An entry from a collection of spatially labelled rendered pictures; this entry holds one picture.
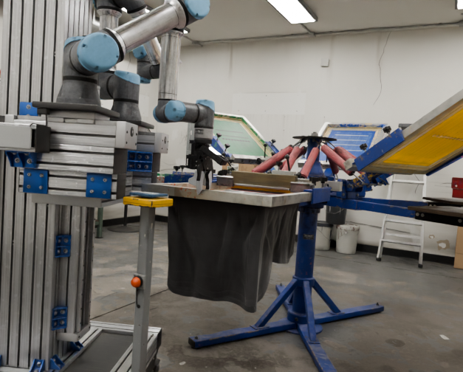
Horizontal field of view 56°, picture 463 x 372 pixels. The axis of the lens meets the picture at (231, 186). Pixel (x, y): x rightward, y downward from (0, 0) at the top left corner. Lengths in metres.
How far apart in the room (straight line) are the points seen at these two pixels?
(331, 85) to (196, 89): 2.25
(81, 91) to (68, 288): 0.81
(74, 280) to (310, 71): 5.30
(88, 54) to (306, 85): 5.33
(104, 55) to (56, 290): 0.96
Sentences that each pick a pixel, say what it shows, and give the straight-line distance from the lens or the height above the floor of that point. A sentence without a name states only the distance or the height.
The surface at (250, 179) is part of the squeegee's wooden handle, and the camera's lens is 2.23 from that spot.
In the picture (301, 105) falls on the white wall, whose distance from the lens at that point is 6.57.
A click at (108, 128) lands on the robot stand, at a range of 1.53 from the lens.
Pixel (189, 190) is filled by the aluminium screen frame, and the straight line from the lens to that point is 1.71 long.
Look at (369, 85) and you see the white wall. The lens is 6.38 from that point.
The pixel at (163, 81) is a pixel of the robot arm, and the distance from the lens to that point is 1.76.
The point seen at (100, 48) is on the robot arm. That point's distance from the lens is 1.49.
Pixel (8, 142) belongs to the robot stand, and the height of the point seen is 1.12.
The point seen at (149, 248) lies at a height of 0.77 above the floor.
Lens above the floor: 1.10
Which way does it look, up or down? 3 degrees down
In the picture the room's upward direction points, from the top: 4 degrees clockwise
